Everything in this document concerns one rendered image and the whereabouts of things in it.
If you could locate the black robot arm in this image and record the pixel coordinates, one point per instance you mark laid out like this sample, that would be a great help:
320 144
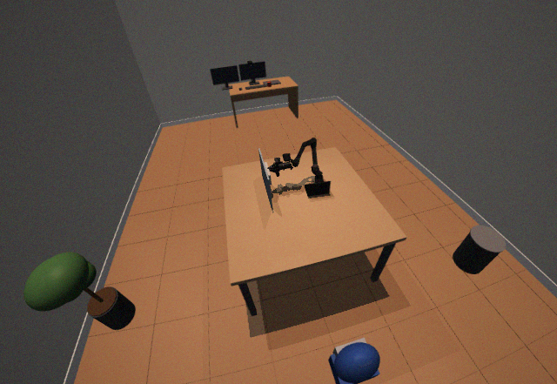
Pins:
315 168

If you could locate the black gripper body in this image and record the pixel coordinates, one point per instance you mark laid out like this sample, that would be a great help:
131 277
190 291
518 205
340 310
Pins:
279 166

